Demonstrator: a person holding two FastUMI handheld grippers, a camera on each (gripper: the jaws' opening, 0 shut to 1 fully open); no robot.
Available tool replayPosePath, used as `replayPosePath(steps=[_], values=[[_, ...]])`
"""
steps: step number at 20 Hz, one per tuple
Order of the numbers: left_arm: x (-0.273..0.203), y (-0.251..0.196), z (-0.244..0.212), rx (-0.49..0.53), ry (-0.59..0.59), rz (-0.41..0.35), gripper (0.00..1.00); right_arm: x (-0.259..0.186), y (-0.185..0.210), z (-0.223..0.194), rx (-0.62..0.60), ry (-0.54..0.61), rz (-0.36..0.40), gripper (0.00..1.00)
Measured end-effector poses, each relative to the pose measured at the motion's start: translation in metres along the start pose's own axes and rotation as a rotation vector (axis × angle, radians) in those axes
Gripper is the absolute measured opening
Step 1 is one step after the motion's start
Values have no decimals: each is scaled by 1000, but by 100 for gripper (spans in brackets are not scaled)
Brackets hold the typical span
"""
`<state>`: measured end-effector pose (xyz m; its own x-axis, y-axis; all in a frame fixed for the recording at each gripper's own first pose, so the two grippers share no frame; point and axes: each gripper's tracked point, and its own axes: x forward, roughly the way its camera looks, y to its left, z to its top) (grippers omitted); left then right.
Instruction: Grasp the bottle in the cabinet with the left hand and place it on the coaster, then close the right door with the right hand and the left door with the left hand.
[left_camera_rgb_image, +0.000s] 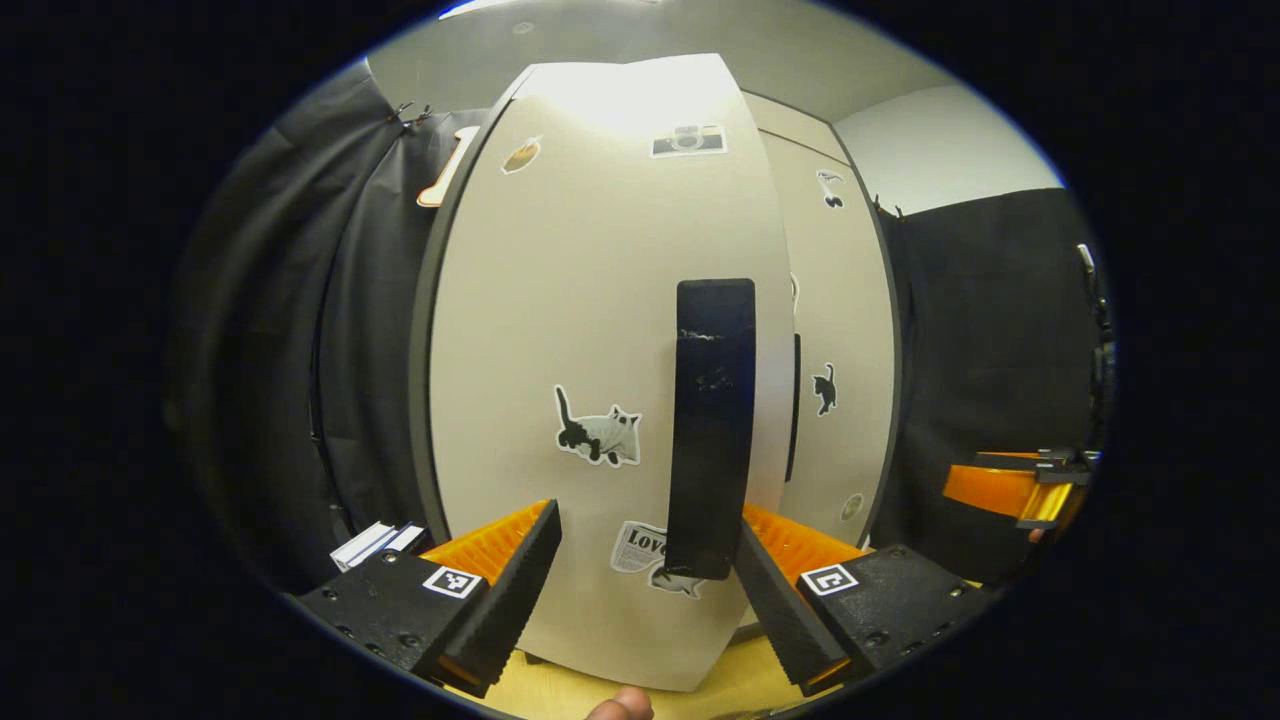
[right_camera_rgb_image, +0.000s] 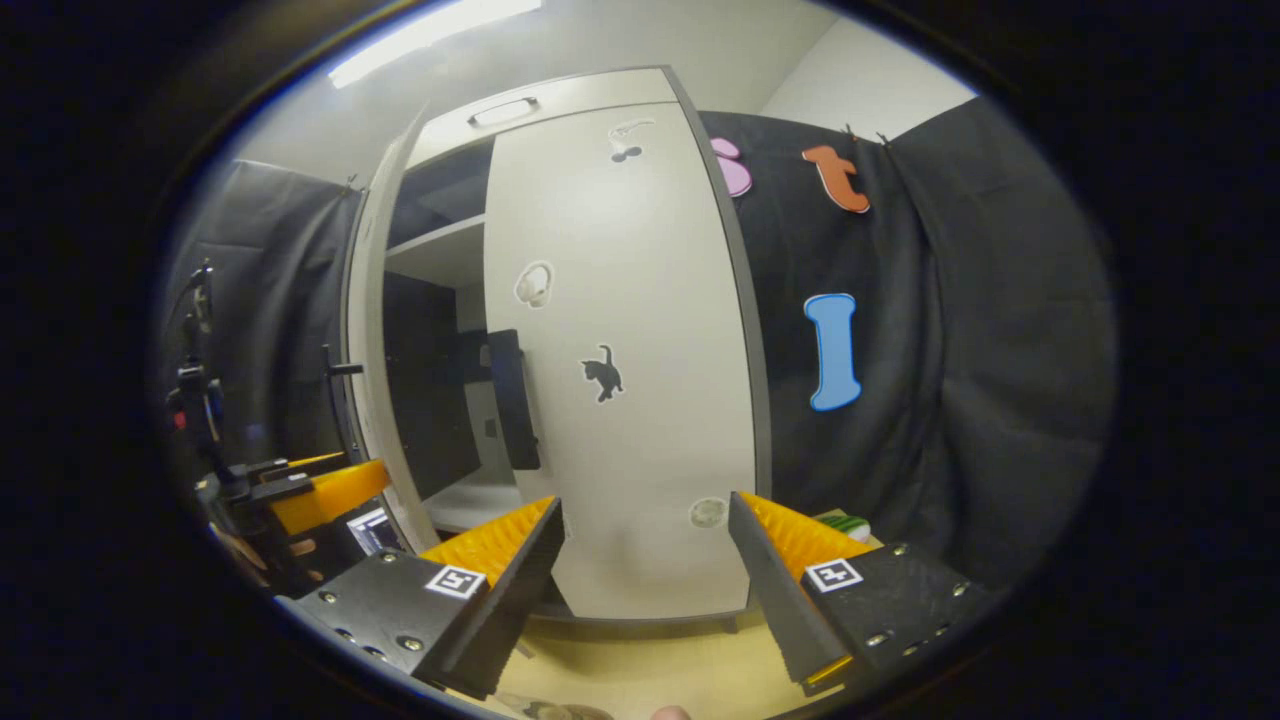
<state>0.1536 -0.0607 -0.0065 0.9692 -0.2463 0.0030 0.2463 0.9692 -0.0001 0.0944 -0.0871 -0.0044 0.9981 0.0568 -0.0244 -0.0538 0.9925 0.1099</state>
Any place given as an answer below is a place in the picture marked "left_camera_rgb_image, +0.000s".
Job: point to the white and grey cabinet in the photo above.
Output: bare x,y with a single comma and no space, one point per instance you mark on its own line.
425,350

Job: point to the white cabinet door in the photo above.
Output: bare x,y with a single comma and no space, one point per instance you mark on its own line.
850,300
560,300

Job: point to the white and blue box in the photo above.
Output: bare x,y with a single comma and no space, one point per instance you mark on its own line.
370,545

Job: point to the ceiling light panel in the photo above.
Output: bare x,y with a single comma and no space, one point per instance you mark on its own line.
465,9

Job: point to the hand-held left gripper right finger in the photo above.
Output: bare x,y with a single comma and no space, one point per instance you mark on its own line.
775,610

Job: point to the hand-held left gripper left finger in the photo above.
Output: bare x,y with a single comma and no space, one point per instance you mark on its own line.
510,590

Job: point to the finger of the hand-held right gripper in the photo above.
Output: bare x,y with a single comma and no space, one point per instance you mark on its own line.
985,490
1005,460

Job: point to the metal backdrop clip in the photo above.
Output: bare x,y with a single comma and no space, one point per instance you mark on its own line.
402,110
426,113

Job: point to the dark metal stand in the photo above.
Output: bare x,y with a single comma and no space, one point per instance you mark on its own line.
1100,350

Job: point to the black backdrop cloth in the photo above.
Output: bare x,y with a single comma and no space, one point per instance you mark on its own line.
990,350
290,330

